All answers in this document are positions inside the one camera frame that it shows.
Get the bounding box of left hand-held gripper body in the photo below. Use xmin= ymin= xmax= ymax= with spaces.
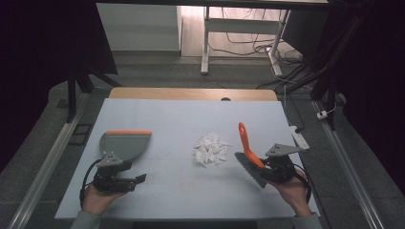
xmin=92 ymin=151 xmax=139 ymax=194

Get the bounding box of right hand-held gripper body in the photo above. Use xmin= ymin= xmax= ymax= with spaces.
xmin=259 ymin=143 xmax=308 ymax=184

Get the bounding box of brush with orange handle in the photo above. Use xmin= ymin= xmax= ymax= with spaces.
xmin=234 ymin=121 xmax=269 ymax=189

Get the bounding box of grey dustpan with orange edge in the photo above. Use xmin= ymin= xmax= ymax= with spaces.
xmin=98 ymin=129 xmax=153 ymax=164

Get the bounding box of pile of white paper scraps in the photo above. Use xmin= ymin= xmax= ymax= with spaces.
xmin=192 ymin=133 xmax=232 ymax=168

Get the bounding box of person's left hand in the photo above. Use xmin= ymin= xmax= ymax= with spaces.
xmin=81 ymin=182 xmax=129 ymax=218

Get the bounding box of person's right hand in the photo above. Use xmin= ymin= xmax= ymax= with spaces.
xmin=266 ymin=169 xmax=313 ymax=219

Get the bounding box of white power strip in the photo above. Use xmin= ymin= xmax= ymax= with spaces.
xmin=288 ymin=125 xmax=310 ymax=152

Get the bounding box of white foam board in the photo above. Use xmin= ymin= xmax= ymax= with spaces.
xmin=54 ymin=97 xmax=321 ymax=221

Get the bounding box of black tripod stand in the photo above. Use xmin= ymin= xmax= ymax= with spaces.
xmin=65 ymin=53 xmax=123 ymax=124
xmin=276 ymin=12 xmax=367 ymax=132

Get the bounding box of white cabinet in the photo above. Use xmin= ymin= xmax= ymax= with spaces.
xmin=96 ymin=3 xmax=183 ymax=52

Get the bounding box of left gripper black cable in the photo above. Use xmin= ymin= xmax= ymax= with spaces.
xmin=78 ymin=157 xmax=103 ymax=208

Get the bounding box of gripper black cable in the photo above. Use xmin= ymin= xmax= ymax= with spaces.
xmin=78 ymin=157 xmax=103 ymax=208
xmin=292 ymin=163 xmax=313 ymax=204

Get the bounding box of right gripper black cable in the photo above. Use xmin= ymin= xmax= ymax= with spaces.
xmin=292 ymin=163 xmax=313 ymax=204

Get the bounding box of aluminium rail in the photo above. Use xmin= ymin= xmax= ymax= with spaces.
xmin=7 ymin=92 xmax=94 ymax=229
xmin=310 ymin=99 xmax=386 ymax=229

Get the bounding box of bundle of black floor cables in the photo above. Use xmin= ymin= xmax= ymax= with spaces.
xmin=208 ymin=8 xmax=319 ymax=94

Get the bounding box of white desk frame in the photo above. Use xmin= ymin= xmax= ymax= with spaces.
xmin=200 ymin=6 xmax=291 ymax=77

